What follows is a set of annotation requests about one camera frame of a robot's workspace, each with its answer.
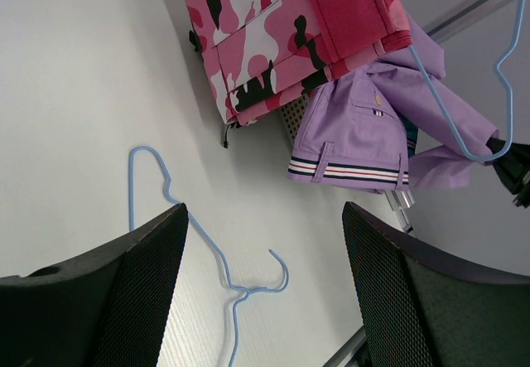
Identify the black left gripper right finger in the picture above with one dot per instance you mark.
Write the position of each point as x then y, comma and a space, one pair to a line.
422, 306

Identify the white plastic mesh basket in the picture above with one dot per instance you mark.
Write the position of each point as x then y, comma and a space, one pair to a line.
291, 115

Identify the teal trousers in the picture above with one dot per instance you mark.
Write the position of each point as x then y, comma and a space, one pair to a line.
412, 136

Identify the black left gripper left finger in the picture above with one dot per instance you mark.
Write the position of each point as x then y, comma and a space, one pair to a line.
105, 307

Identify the purple trousers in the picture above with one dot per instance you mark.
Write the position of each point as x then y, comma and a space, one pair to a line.
352, 132

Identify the empty light blue hanger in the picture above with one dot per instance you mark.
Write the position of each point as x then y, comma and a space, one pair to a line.
473, 34

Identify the pink floral trousers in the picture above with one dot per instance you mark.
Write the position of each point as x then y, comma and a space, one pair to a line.
262, 54

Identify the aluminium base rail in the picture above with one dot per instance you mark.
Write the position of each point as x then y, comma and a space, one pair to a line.
355, 352

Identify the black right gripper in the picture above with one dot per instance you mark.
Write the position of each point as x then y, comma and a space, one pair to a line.
513, 171

